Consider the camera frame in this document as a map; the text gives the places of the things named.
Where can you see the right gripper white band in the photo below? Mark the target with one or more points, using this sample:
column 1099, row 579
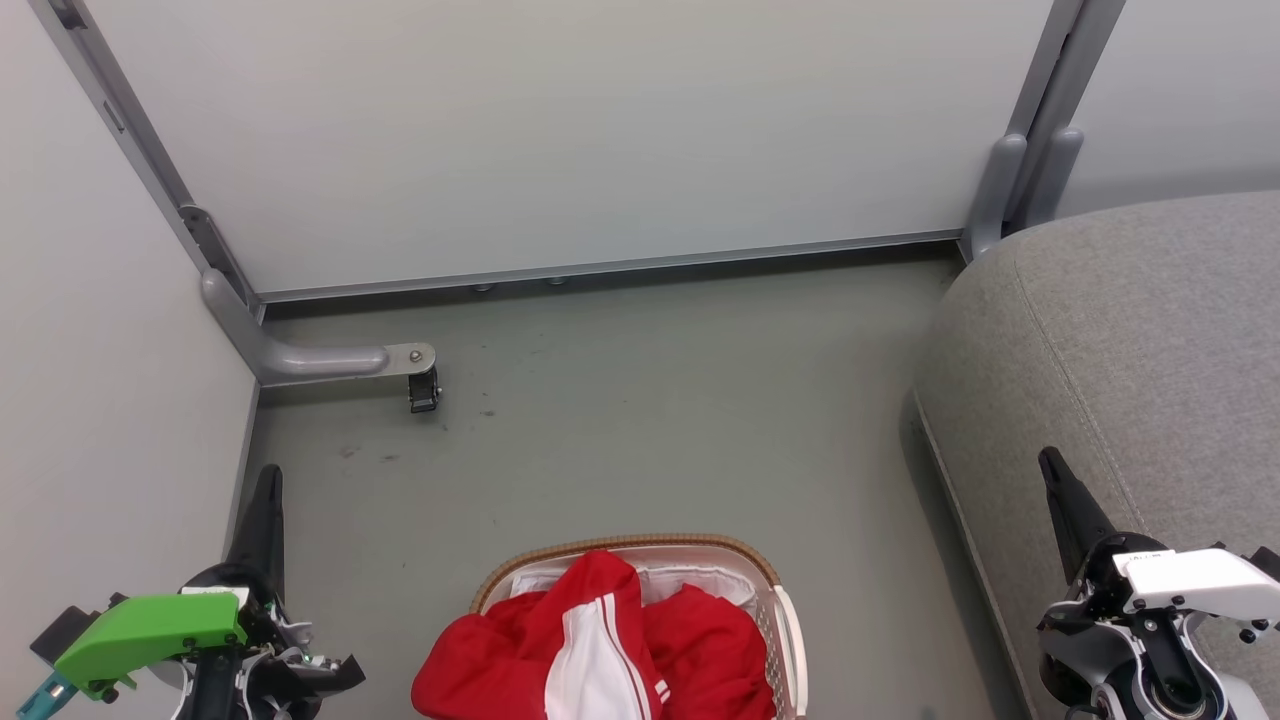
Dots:
column 1190, row 585

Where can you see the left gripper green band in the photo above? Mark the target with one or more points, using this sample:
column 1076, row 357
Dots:
column 150, row 630

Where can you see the red and white jacket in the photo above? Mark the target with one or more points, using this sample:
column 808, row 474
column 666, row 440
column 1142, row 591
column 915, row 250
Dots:
column 480, row 670

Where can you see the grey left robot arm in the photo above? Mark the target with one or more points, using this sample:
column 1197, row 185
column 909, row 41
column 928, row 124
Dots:
column 170, row 697

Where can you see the grey fabric sofa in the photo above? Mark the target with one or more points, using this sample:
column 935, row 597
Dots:
column 1150, row 330

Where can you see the grey metal partition foot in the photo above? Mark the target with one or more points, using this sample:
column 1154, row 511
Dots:
column 320, row 360

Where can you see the black caster wheel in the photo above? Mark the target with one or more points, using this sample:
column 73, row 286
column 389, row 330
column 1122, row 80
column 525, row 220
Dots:
column 424, row 392

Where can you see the white wicker-rimmed laundry basket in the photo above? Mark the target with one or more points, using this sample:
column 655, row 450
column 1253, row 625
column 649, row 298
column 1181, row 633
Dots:
column 790, row 640

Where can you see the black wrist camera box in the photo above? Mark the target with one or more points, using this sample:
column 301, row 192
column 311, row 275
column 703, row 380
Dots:
column 60, row 630

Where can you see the grey metal partition post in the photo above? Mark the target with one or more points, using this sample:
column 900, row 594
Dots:
column 112, row 105
column 995, row 190
column 1055, row 170

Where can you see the grey metal partition rail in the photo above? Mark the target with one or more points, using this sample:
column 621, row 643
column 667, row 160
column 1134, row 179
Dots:
column 600, row 268

